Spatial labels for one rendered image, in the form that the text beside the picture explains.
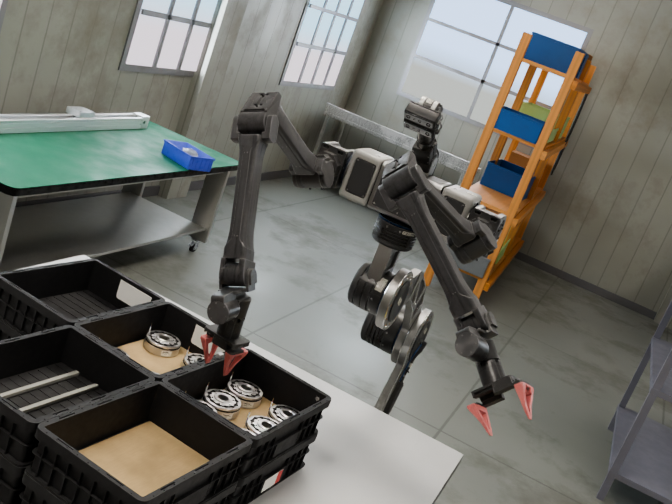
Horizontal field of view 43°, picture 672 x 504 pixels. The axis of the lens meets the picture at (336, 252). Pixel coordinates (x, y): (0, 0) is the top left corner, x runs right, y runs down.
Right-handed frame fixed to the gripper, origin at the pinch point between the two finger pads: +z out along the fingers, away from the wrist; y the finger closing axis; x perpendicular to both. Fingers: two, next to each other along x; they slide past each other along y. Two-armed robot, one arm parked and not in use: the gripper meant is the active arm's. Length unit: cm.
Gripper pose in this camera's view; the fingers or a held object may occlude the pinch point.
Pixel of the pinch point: (217, 366)
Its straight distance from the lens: 216.1
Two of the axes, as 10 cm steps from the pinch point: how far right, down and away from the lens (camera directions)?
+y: 7.8, 4.2, -4.7
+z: -3.2, 9.1, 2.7
